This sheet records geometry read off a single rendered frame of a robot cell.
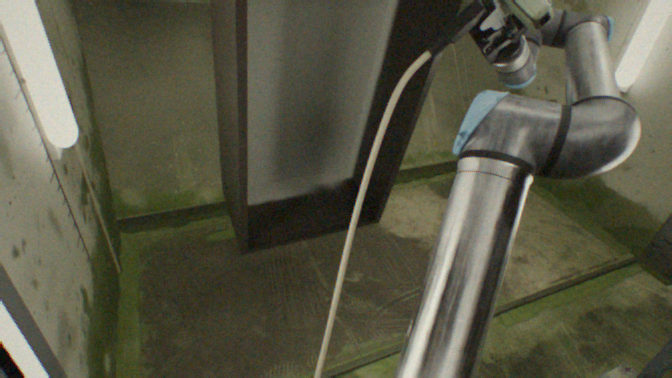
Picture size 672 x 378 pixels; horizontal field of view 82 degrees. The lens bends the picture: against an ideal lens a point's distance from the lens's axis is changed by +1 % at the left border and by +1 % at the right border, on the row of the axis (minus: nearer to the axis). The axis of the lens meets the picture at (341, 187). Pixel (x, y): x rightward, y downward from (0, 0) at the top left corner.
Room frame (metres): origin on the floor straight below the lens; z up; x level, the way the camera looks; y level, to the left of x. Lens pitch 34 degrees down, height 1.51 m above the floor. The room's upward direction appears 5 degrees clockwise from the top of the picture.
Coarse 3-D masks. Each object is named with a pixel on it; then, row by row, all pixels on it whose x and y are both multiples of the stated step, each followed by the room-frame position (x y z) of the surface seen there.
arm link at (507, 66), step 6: (522, 36) 0.99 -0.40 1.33; (522, 42) 0.98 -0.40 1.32; (522, 48) 0.97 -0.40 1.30; (528, 48) 0.99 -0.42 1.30; (516, 54) 0.97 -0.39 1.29; (522, 54) 0.96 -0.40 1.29; (528, 54) 0.99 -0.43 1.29; (498, 60) 0.98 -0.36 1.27; (510, 60) 0.96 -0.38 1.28; (516, 60) 0.96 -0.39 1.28; (522, 60) 0.97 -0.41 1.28; (498, 66) 0.98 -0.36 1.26; (504, 66) 0.97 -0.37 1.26; (510, 66) 0.97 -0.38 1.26; (516, 66) 0.97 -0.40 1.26; (504, 72) 0.99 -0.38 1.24; (510, 72) 0.98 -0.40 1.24
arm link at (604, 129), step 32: (576, 32) 0.99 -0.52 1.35; (608, 32) 1.02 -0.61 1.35; (576, 64) 0.81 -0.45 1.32; (608, 64) 0.78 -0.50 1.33; (576, 96) 0.68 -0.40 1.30; (608, 96) 0.61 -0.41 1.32; (576, 128) 0.53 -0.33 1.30; (608, 128) 0.53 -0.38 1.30; (576, 160) 0.51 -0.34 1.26; (608, 160) 0.52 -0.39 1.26
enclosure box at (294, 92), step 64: (256, 0) 1.26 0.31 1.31; (320, 0) 1.35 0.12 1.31; (384, 0) 1.46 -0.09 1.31; (448, 0) 1.19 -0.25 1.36; (256, 64) 1.30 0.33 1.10; (320, 64) 1.41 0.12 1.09; (384, 64) 1.44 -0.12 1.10; (256, 128) 1.35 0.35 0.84; (320, 128) 1.48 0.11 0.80; (256, 192) 1.36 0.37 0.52; (320, 192) 1.43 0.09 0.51; (384, 192) 1.31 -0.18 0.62
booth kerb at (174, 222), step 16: (400, 176) 2.27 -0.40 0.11; (416, 176) 2.33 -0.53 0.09; (432, 176) 2.39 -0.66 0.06; (176, 208) 1.62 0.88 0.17; (192, 208) 1.65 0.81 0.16; (208, 208) 1.69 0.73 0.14; (224, 208) 1.73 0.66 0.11; (128, 224) 1.51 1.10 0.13; (144, 224) 1.54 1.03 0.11; (160, 224) 1.57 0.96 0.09; (176, 224) 1.61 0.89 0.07
